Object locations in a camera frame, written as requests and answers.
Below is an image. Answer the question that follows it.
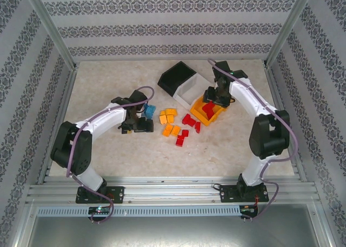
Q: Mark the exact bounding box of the aluminium side rail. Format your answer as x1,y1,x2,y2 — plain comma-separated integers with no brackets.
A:
36,64,81,185
264,64,308,183

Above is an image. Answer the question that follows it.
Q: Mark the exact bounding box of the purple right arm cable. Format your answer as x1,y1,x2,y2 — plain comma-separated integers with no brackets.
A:
207,58,299,222

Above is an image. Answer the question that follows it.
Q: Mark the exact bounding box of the white plastic bin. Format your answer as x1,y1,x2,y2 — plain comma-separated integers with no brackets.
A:
172,75,209,109

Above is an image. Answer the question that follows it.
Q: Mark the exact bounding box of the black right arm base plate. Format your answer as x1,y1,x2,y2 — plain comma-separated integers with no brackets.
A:
218,184,269,204

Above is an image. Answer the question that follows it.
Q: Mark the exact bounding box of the yellow plastic bin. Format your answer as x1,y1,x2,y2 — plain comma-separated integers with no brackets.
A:
190,95,228,128

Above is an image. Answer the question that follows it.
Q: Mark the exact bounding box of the grey slotted cable duct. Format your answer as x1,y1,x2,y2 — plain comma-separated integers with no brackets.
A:
36,205,242,218

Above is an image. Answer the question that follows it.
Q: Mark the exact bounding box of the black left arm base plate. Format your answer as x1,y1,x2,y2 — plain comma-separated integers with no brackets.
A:
75,186,125,204

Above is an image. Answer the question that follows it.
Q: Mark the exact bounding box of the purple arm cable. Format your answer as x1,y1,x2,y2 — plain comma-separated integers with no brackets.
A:
207,58,299,222
66,85,155,225

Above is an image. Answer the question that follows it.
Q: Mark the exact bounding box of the black plastic bin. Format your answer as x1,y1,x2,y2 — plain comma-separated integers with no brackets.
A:
157,62,197,98

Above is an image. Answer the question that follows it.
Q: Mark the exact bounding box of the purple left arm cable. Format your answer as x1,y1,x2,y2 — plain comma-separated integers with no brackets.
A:
66,85,155,225

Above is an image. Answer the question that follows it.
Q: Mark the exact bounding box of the grey metal panel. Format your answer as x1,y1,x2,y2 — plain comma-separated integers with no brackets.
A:
16,203,333,247

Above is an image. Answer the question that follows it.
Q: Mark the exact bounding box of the aluminium frame post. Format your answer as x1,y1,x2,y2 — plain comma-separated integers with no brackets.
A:
264,0,317,68
21,0,79,71

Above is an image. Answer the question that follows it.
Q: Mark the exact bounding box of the aluminium mounting rail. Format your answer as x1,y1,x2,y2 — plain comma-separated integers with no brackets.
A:
25,176,321,204

